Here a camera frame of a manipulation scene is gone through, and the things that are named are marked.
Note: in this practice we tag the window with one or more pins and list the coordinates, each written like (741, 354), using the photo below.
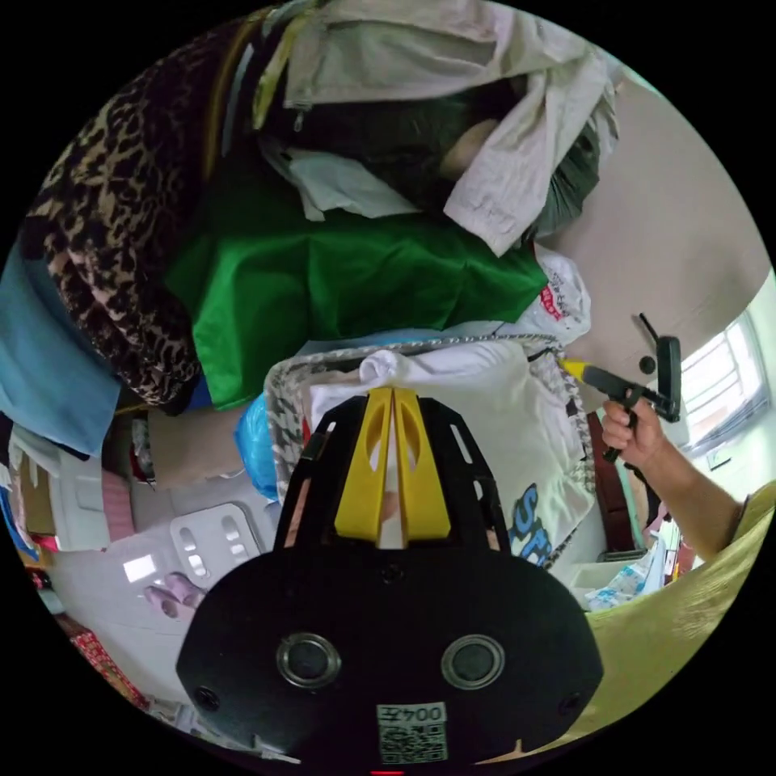
(721, 376)

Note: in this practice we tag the person's right hand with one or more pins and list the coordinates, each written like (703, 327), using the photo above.
(636, 433)

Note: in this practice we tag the white short sleeve shirt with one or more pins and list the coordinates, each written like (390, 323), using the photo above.
(473, 412)

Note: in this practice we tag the houndstooth fabric bag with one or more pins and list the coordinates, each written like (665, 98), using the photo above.
(285, 400)

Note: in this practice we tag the white plastic stool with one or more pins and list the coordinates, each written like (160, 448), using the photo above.
(212, 539)

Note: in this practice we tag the person's right forearm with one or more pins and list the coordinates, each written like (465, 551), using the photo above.
(697, 503)

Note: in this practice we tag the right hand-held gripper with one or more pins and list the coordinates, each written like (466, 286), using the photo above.
(615, 388)

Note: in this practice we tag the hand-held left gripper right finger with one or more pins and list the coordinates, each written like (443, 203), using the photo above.
(427, 485)

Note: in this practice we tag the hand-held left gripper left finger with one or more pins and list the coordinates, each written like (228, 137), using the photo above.
(358, 485)

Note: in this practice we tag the bed with yellow woven mat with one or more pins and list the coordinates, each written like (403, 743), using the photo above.
(667, 642)

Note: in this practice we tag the pile of clothes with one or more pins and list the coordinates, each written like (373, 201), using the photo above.
(339, 285)

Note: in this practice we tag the blue plastic bag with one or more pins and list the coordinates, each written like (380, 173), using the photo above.
(257, 442)

